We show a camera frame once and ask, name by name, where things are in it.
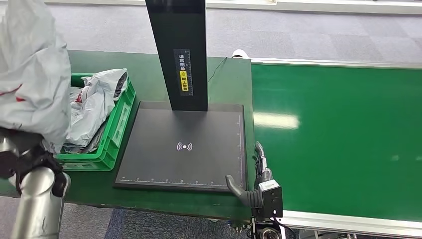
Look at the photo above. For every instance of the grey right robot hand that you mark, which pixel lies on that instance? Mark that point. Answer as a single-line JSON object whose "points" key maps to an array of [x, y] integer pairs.
{"points": [[262, 165]]}

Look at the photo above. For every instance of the white printed courier package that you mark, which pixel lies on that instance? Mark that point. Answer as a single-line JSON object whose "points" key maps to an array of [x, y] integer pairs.
{"points": [[33, 76]]}

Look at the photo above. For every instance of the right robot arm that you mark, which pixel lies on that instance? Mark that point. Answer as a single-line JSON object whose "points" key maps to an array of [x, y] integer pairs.
{"points": [[268, 229]]}

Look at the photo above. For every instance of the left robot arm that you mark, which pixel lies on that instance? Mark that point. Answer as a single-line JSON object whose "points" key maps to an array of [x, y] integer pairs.
{"points": [[36, 201]]}

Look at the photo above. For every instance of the black inbound scanner machine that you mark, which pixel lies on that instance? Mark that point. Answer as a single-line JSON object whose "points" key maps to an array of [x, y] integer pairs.
{"points": [[184, 145]]}

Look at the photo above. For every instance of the green plastic crate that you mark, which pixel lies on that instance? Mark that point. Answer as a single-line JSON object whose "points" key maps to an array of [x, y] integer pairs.
{"points": [[112, 138]]}

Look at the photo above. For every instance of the grey flat courier bag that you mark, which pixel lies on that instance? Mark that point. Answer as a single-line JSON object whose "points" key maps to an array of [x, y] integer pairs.
{"points": [[92, 145]]}

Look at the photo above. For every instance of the white crumpled courier bag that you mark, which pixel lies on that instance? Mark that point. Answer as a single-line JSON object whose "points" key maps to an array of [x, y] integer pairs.
{"points": [[90, 109]]}

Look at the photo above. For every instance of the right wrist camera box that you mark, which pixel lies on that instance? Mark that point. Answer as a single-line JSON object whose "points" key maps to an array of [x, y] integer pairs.
{"points": [[272, 199]]}

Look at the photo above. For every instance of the green conveyor with silver frame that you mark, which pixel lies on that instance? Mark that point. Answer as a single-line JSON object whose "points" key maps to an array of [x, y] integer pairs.
{"points": [[346, 132]]}

